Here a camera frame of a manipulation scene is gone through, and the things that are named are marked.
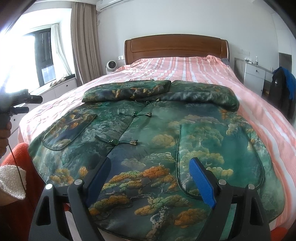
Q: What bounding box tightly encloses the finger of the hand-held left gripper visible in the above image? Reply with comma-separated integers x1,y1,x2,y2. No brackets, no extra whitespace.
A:
14,89,43,105
9,107,30,115

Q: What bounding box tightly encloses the patterned cushion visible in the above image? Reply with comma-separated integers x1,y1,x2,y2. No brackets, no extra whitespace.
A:
50,77,67,87

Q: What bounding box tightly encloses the green landscape print jacket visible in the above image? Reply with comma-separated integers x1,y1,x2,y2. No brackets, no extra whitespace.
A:
28,79,287,241

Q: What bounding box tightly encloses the white round fan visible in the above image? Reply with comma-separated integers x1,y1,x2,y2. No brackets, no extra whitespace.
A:
105,60,117,73

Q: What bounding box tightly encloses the person's left hand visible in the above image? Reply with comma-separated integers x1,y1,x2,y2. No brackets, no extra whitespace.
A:
0,120,12,158

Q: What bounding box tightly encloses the white air conditioner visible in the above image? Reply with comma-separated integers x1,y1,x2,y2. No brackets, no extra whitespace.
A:
96,0,125,11

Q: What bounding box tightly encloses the beige curtain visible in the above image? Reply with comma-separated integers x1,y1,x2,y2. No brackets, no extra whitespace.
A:
70,2,103,85

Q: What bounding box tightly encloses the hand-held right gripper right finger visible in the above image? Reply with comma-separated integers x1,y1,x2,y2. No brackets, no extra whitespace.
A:
188,157,271,241

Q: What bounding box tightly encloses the dark framed window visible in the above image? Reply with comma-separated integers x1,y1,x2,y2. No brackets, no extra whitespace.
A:
23,28,55,87

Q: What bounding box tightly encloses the thin black cable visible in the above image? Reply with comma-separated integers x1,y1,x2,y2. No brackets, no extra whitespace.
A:
7,142,27,193

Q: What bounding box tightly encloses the bed with pink striped sheet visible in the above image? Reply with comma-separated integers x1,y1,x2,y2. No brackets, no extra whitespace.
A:
17,55,296,232

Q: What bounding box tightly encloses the blue hanging garment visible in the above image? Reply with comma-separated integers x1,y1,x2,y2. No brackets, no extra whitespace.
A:
279,67,296,101

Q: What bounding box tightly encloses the white drawer dresser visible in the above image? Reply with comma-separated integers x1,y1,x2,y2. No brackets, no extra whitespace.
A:
234,57,274,96

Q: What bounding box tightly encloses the wooden headboard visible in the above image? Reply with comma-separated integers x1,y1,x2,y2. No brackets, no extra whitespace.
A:
124,34,230,66

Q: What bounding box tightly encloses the white knit cuff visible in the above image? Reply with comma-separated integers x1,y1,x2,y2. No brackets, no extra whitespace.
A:
0,164,26,200

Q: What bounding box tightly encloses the black hanging jacket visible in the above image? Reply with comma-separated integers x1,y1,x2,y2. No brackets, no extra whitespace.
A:
272,67,296,120

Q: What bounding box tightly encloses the white window seat cabinet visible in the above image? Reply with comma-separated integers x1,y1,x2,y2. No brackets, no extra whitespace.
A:
10,76,78,144

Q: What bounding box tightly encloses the white sheer curtain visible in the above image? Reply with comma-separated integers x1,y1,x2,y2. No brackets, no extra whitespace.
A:
50,23,75,77

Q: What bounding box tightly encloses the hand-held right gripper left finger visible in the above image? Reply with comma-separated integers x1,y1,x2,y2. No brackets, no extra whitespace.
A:
29,157,112,241

